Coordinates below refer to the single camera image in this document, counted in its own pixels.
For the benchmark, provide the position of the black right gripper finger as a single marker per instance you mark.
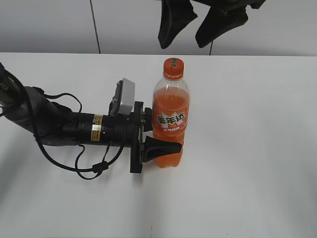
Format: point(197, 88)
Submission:
point(175, 16)
point(217, 22)

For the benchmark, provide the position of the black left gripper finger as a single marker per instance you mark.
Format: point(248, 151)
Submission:
point(147, 120)
point(154, 148)

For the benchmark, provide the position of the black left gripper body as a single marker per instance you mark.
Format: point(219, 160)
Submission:
point(126, 131)

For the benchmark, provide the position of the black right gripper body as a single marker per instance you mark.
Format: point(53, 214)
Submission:
point(230, 5)

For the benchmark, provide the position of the orange Mirinda soda bottle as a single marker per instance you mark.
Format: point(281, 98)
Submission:
point(171, 103)

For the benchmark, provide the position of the orange bottle cap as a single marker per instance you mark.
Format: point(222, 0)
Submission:
point(173, 69)

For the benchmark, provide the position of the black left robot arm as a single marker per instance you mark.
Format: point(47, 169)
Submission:
point(53, 124)

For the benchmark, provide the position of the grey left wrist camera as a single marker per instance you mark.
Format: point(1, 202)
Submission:
point(123, 100)

